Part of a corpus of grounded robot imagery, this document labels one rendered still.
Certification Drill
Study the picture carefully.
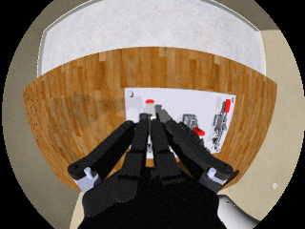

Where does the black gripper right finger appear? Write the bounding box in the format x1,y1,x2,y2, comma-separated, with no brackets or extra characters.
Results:
150,103,234,206

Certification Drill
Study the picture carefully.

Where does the black toggle clamp with red handle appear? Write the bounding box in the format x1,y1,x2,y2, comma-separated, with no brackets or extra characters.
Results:
146,99,154,155

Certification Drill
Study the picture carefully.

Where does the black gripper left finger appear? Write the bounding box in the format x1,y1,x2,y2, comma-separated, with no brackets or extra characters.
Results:
68,103,150,206

